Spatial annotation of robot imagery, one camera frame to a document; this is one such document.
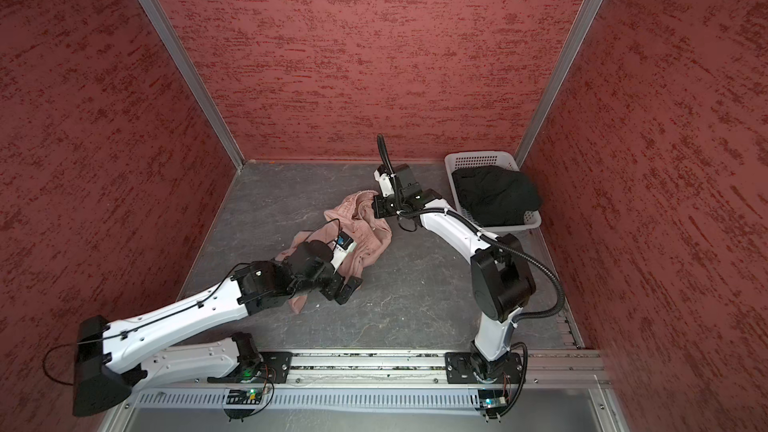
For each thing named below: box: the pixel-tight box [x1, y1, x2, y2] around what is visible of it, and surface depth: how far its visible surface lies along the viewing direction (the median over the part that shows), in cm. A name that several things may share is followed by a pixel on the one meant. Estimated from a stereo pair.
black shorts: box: [451, 165, 541, 227], surface depth 102 cm
